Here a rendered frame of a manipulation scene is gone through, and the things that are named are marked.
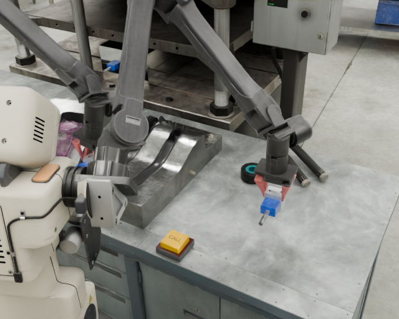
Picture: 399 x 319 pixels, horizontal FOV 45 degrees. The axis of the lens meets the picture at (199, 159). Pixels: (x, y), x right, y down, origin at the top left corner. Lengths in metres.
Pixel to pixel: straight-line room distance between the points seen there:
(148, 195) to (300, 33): 0.87
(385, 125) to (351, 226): 2.27
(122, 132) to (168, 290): 0.71
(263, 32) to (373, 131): 1.83
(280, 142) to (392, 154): 2.24
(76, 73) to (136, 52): 0.29
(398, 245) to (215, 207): 1.39
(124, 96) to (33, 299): 0.52
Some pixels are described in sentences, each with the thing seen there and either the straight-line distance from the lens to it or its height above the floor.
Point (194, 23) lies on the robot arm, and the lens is 1.22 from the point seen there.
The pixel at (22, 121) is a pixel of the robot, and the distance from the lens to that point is 0.95.
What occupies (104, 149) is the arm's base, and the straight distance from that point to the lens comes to 1.01.
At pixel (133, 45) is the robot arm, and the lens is 1.12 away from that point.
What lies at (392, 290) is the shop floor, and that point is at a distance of 2.49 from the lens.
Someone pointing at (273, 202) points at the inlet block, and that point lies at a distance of 1.33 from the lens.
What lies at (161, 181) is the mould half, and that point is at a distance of 1.50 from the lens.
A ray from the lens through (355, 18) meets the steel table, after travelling 5.10.
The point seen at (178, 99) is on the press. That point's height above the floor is 0.78.
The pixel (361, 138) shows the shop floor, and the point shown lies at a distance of 3.51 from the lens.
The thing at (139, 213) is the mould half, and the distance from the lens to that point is 1.43.
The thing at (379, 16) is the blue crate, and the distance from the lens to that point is 4.93.
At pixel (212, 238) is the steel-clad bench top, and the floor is 0.80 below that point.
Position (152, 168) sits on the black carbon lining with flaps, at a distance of 1.58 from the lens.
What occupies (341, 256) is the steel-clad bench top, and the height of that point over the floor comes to 0.80.
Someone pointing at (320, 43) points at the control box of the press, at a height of 1.12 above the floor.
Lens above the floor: 1.78
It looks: 34 degrees down
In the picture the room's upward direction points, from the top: 2 degrees counter-clockwise
